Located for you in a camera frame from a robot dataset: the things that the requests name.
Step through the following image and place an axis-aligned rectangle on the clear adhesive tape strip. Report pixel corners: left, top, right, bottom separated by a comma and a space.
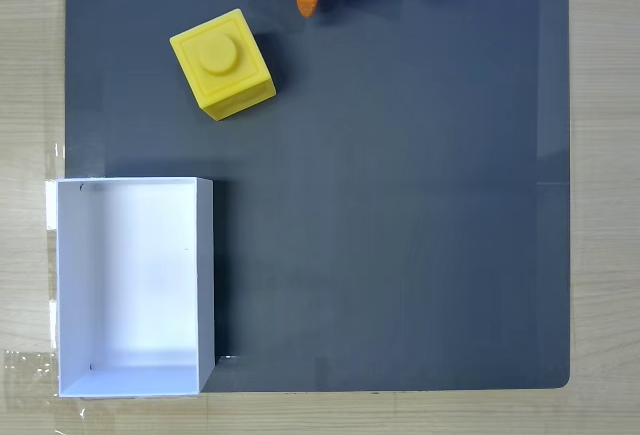
3, 348, 61, 399
44, 179, 60, 232

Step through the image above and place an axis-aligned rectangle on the dark grey table mat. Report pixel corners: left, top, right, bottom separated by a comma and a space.
64, 0, 572, 393

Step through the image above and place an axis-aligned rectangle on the yellow toy building block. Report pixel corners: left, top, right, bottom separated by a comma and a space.
169, 8, 277, 122

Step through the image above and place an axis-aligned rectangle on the white open cardboard box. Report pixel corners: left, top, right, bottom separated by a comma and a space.
45, 176, 219, 399

